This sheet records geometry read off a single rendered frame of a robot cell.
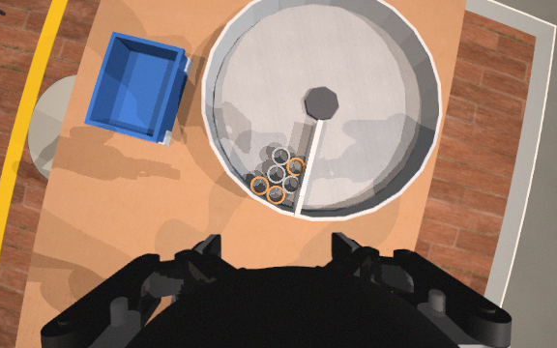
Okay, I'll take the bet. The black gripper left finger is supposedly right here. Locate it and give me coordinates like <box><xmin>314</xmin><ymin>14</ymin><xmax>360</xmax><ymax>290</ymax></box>
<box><xmin>41</xmin><ymin>234</ymin><xmax>248</xmax><ymax>348</ymax></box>

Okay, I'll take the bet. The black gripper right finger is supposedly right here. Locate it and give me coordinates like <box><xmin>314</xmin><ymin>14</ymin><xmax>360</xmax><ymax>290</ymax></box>
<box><xmin>315</xmin><ymin>232</ymin><xmax>512</xmax><ymax>348</ymax></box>

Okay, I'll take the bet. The blue crate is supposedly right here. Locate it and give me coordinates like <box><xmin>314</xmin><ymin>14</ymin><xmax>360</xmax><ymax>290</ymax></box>
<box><xmin>84</xmin><ymin>31</ymin><xmax>193</xmax><ymax>146</ymax></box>

